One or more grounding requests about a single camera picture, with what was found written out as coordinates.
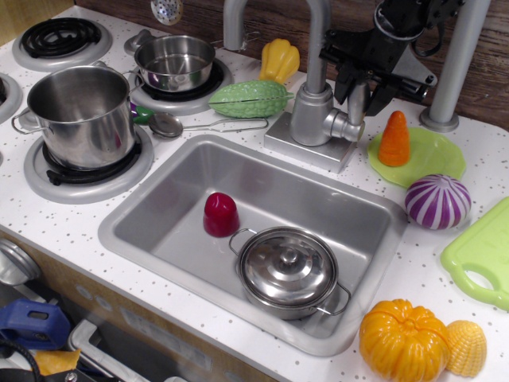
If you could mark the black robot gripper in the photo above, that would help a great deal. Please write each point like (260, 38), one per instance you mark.
(383, 54)

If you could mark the silver faucet lever handle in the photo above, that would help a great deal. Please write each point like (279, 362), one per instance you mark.
(358, 100)

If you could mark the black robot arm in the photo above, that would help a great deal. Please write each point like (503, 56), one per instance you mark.
(435, 14)

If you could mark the orange toy carrot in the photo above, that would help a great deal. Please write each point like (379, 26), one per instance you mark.
(394, 148)

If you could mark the silver toy faucet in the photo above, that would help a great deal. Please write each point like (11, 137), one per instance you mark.
(315, 131)

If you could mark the yellow toy bell pepper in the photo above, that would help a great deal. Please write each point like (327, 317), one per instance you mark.
(280, 61)

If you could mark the light green toy plate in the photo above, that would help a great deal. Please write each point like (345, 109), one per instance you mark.
(430, 153)

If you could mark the green toy bitter gourd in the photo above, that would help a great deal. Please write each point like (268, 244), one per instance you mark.
(250, 99)

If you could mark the purple striped toy onion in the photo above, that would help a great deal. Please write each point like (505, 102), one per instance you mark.
(438, 202)

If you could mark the back right stove burner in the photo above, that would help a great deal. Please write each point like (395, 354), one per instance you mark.
(189, 102)

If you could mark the stove burner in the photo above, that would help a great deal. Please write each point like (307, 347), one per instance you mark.
(61, 43)
(11, 97)
(189, 102)
(56, 183)

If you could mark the small steel saucepan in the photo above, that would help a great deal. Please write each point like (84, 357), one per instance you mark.
(173, 63)

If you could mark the red toy pepper piece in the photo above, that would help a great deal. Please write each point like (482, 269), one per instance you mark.
(221, 217)

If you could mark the light green cutting board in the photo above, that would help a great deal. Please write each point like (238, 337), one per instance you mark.
(477, 260)

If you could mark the small lidded steel pot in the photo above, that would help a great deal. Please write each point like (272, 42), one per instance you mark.
(289, 272)

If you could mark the small steel strainer spoon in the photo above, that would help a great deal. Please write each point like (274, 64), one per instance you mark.
(169, 126)

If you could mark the hanging perforated steel ladle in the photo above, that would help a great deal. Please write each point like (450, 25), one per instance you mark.
(167, 12)

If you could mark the purple toy eggplant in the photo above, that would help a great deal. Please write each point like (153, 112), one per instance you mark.
(140, 114)

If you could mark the orange toy pumpkin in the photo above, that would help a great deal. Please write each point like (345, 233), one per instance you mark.
(400, 342)

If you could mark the front stove burner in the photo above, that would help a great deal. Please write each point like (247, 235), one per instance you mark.
(56, 183)

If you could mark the yellow toy corn piece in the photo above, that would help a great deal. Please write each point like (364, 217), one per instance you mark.
(468, 348)

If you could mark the large steel pot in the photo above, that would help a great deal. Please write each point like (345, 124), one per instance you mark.
(84, 115)

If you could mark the back left stove burner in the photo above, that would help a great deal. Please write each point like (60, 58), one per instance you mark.
(61, 43)

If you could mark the far left stove burner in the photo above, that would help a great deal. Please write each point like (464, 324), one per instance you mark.
(11, 97)

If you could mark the silver oven knob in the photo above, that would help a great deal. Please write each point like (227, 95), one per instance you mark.
(17, 267)

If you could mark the yellow cloth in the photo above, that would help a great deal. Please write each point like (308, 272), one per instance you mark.
(52, 362)

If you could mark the grey vertical post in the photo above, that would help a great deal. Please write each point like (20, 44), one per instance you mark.
(441, 116)

